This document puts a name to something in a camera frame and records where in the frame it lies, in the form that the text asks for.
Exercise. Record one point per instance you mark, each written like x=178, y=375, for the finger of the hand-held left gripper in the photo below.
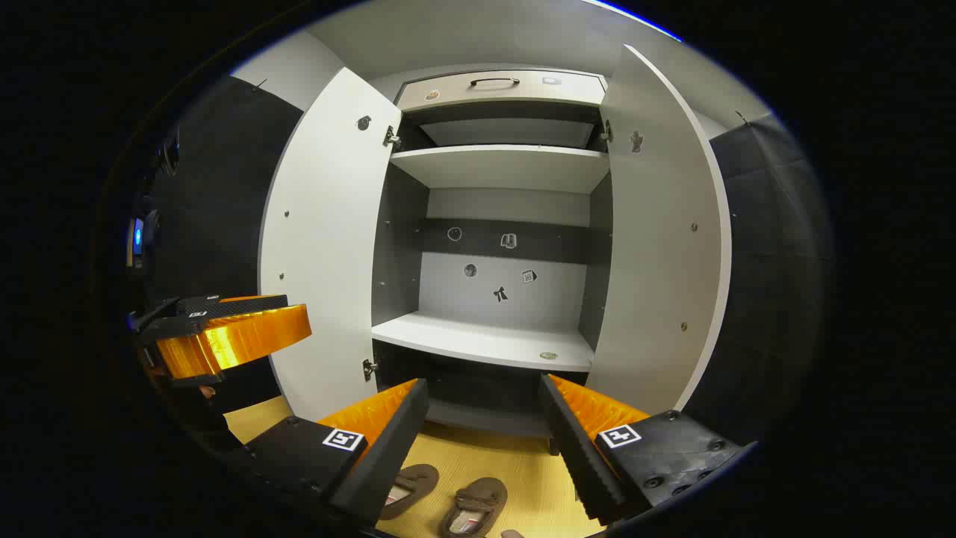
x=231, y=336

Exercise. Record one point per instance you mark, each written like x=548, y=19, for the white cabinet door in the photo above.
x=325, y=246
x=661, y=261

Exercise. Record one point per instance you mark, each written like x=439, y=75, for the dark device with blue light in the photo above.
x=139, y=237

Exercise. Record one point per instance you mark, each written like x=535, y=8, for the brown fuzzy shoe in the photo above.
x=414, y=482
x=478, y=497

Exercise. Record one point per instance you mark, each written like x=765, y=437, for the black backdrop cloth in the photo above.
x=224, y=194
x=769, y=284

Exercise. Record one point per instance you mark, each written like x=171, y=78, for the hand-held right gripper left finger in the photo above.
x=388, y=448

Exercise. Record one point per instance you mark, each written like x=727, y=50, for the white shoe cabinet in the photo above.
x=493, y=168

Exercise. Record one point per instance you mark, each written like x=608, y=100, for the metal door hinge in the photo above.
x=606, y=131
x=369, y=368
x=390, y=137

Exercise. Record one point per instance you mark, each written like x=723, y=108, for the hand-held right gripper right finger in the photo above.
x=575, y=448

